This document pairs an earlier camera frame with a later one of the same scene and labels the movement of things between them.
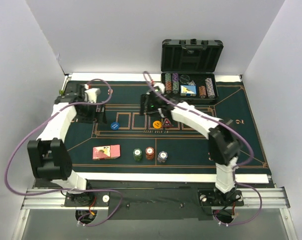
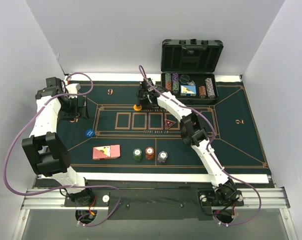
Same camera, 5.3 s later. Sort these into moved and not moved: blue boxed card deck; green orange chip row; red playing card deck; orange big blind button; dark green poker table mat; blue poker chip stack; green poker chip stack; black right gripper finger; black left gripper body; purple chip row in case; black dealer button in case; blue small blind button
Moved: blue small blind button; orange big blind button; black left gripper body; black right gripper finger
Not moved: green orange chip row; blue boxed card deck; dark green poker table mat; red playing card deck; green poker chip stack; purple chip row in case; black dealer button in case; blue poker chip stack
